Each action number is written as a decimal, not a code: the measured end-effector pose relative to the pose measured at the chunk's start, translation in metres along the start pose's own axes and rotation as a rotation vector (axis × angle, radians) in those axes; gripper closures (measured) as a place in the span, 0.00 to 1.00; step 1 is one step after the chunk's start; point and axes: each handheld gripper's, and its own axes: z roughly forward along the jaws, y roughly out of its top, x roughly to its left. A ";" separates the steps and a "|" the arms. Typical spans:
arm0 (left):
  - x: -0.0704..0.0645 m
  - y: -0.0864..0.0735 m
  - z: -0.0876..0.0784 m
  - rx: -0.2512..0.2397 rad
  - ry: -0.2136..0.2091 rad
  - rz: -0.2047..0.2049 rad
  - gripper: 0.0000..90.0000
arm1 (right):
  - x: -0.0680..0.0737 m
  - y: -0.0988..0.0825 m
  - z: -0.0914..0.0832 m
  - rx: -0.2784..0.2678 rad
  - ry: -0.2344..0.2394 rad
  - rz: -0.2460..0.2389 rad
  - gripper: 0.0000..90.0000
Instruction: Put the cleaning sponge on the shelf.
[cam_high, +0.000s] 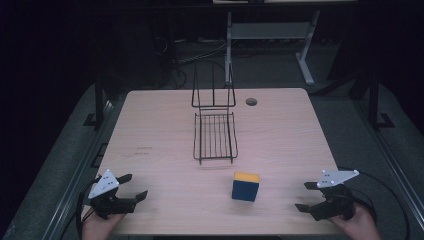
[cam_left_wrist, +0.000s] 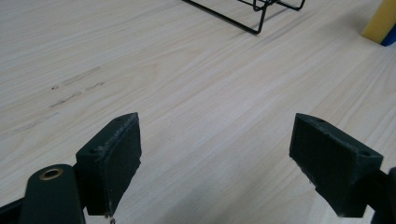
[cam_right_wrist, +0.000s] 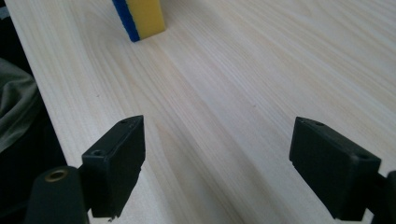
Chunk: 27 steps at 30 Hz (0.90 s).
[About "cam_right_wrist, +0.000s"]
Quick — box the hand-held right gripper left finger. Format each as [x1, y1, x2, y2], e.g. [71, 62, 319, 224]
[81, 115, 147, 219]

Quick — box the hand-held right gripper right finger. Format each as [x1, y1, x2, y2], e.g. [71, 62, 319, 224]
[289, 116, 382, 222]

